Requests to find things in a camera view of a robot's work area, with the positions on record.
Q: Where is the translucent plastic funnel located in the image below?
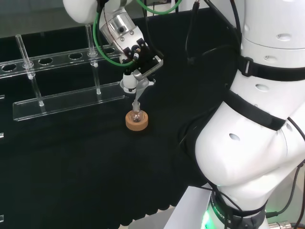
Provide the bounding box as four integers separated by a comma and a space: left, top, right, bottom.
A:
120, 78, 156, 107

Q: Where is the pale board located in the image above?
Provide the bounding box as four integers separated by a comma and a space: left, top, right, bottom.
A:
163, 185, 215, 229

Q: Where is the black cloth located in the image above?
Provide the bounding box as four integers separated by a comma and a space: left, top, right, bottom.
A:
0, 7, 242, 227

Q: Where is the green cable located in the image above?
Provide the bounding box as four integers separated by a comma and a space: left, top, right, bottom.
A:
93, 0, 182, 67

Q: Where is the clear acrylic funnel stand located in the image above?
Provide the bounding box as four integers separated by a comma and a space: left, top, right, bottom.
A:
0, 24, 131, 122

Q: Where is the glass round-bottom flask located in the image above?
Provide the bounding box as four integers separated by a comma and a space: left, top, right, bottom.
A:
130, 101, 145, 124

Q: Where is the thin black cable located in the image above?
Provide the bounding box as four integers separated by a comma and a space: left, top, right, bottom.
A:
142, 0, 165, 62

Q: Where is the cork ring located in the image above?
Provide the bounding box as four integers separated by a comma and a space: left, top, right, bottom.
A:
125, 110, 149, 132

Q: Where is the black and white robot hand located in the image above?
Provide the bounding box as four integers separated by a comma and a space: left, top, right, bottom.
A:
118, 37, 164, 94

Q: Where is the thick black cable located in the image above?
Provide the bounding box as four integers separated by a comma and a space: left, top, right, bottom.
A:
185, 0, 244, 66

